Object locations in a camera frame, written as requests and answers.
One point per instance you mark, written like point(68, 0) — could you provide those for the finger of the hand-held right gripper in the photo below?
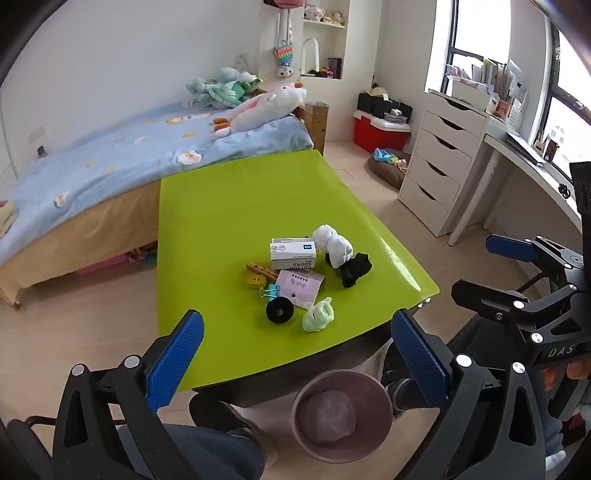
point(510, 247)
point(485, 297)

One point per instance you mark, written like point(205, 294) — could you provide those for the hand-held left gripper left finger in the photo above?
point(178, 355)

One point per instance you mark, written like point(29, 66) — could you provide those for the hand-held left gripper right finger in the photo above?
point(422, 355)

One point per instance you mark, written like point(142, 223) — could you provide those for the black socks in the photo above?
point(355, 270)

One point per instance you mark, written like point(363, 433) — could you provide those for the green socks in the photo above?
point(317, 318)

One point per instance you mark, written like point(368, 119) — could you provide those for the blue binder clip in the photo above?
point(272, 290)

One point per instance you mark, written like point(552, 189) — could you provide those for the pink paper packet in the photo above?
point(298, 288)

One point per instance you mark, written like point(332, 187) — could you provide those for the pink waste bin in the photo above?
point(318, 445)

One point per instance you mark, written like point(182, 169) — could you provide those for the white socks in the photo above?
point(333, 244)

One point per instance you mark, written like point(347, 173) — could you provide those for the white cardboard box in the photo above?
point(291, 254)

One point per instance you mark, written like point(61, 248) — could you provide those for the person's right hand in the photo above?
point(575, 369)

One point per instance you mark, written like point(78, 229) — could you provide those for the white desk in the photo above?
point(531, 182)

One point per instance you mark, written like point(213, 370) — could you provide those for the person's right leg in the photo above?
point(549, 415)

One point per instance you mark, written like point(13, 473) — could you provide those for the white drawer chest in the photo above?
point(438, 184)

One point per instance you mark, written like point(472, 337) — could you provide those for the yellow rolled tape measure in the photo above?
point(255, 280)

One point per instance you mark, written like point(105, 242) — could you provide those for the translucent plastic bag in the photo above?
point(325, 415)

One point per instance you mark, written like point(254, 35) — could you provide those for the pink box under bed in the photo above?
point(104, 265)

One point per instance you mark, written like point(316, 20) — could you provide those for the wooden clothespin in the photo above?
point(258, 269)

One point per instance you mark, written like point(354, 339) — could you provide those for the brown pet bed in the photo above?
point(383, 173)

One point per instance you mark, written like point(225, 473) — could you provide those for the blue green pet toy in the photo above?
point(385, 156)

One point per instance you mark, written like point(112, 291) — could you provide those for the white organizer box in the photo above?
point(468, 92)

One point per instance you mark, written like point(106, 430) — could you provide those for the row of books and papers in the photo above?
point(505, 81)

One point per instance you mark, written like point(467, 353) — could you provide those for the red storage box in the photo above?
point(369, 134)

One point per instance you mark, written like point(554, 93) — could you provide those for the black storage bin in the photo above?
point(369, 104)

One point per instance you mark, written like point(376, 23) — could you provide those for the bed with blue cover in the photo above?
point(115, 152)

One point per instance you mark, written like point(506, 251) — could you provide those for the black framed window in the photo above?
point(508, 27)

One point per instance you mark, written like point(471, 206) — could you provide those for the wooden nightstand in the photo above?
point(318, 127)

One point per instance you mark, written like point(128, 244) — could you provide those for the pink white plush toy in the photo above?
point(258, 110)

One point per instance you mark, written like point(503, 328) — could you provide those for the green plush toy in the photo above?
point(221, 90)

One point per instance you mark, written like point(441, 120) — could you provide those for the rainbow hanging bag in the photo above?
point(283, 54)

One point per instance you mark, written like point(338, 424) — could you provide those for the row of small plush toys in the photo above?
point(323, 14)

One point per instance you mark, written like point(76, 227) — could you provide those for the tan bed frame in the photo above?
point(83, 240)

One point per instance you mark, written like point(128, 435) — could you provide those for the white wall shelf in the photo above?
point(345, 46)

